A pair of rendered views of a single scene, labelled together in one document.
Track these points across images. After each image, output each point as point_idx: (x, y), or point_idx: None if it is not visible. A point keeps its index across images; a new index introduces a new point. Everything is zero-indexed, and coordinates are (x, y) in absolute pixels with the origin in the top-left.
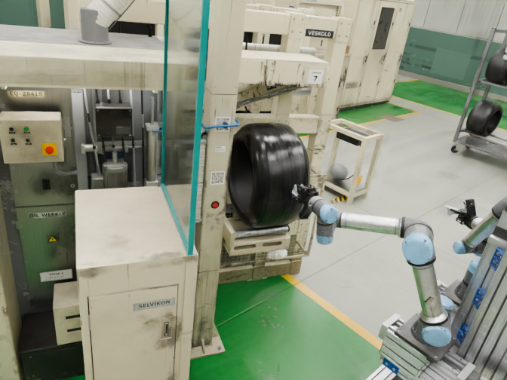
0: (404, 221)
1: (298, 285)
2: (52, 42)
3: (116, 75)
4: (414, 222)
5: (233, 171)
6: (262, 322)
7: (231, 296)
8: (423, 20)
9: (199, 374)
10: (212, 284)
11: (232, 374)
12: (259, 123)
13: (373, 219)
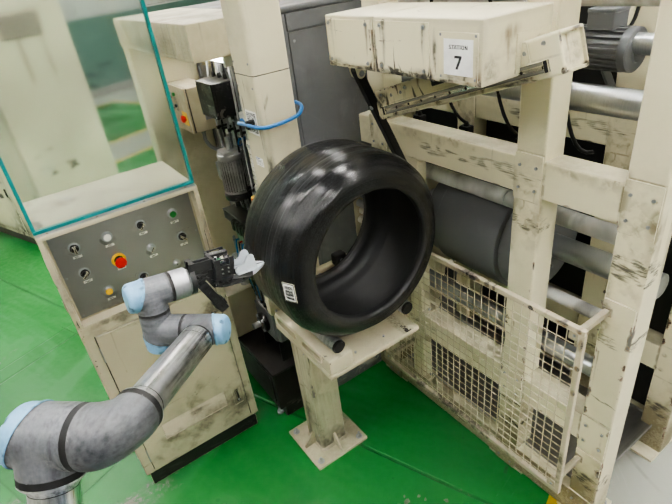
0: (119, 394)
1: None
2: (212, 7)
3: (161, 39)
4: (95, 402)
5: (384, 224)
6: (404, 501)
7: (434, 439)
8: None
9: (274, 456)
10: (303, 363)
11: (286, 493)
12: (342, 140)
13: (156, 360)
